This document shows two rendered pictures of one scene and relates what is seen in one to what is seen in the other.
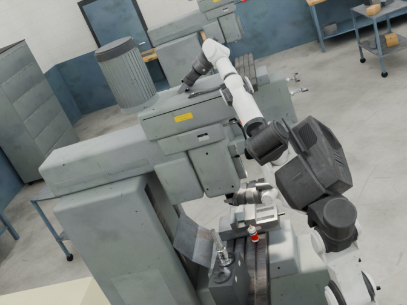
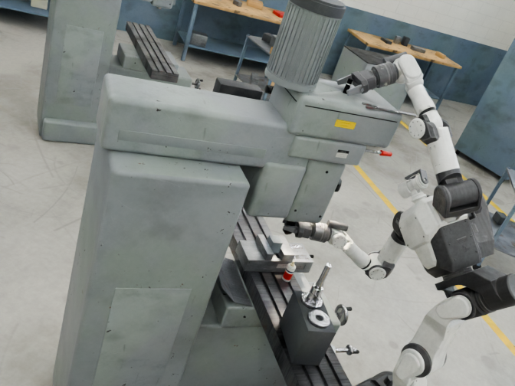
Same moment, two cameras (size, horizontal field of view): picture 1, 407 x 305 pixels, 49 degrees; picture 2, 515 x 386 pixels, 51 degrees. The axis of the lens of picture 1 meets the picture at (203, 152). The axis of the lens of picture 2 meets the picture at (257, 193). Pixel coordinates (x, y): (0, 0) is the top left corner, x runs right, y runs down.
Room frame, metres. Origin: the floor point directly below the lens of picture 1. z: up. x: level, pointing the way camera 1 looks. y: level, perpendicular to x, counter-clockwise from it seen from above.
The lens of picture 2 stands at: (0.72, 1.58, 2.47)
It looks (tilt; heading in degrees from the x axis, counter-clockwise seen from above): 29 degrees down; 315
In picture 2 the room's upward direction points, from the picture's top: 20 degrees clockwise
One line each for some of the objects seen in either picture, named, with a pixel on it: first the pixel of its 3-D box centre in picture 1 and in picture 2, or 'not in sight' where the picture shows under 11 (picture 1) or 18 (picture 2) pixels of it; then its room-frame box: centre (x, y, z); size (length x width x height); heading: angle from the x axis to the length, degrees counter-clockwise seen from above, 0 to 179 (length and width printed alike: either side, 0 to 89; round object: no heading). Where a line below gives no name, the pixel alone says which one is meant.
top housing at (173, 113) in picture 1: (189, 104); (334, 109); (2.08, -0.03, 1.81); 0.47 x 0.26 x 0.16; 73
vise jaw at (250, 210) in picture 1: (250, 213); (283, 247); (2.12, -0.11, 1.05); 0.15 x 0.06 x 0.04; 164
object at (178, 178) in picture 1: (181, 170); (267, 176); (2.13, 0.14, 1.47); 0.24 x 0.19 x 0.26; 163
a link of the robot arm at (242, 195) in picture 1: (246, 196); (308, 230); (2.03, -0.12, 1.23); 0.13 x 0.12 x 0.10; 148
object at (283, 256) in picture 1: (253, 253); (261, 292); (2.07, -0.04, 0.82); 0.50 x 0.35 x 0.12; 73
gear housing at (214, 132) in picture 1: (194, 129); (316, 137); (2.09, 0.00, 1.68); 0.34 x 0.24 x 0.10; 73
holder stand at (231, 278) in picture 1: (230, 281); (306, 326); (1.65, 0.12, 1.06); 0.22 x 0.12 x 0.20; 156
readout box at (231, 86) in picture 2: not in sight; (232, 105); (2.48, 0.15, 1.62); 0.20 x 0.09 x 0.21; 73
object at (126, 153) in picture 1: (116, 155); (211, 125); (2.22, 0.44, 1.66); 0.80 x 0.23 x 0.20; 73
